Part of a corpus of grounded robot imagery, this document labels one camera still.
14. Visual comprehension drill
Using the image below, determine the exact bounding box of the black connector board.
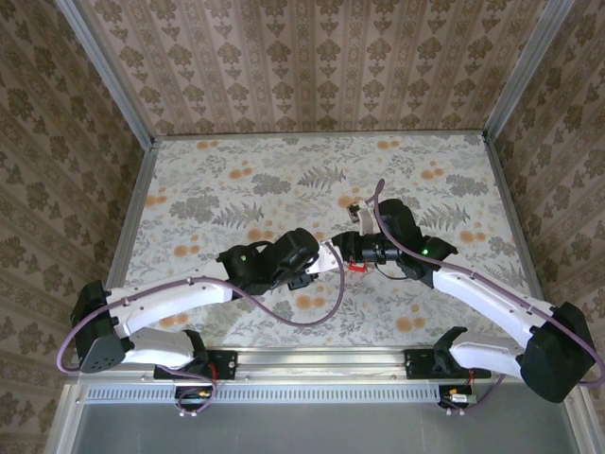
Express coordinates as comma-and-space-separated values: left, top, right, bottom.
173, 385, 219, 411
437, 385, 479, 411

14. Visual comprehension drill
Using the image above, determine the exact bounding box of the grey metal panel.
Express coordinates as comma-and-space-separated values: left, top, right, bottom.
70, 401, 582, 454

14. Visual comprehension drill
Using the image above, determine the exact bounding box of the aluminium table side rail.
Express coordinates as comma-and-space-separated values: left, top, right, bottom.
481, 134, 545, 313
94, 141, 160, 351

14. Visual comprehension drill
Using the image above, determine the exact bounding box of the thin aluminium table edge rail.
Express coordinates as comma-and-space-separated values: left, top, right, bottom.
151, 130, 488, 142

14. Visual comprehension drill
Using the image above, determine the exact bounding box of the wide aluminium mounting rail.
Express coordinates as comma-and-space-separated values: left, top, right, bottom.
68, 346, 582, 385

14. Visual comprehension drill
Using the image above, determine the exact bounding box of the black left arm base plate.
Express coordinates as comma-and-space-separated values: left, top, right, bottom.
153, 349, 238, 382

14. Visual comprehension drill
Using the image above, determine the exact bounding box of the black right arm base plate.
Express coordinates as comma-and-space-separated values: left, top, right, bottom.
405, 348, 478, 380

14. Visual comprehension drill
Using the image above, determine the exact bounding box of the grey slotted cable duct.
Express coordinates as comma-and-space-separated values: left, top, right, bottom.
84, 383, 445, 404

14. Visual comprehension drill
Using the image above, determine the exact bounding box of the aluminium frame post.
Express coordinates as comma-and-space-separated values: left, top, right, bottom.
484, 0, 577, 142
55, 0, 157, 148

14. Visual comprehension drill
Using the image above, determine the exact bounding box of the aluminium frame leg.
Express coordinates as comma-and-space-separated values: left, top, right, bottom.
564, 396, 599, 454
44, 382, 89, 454

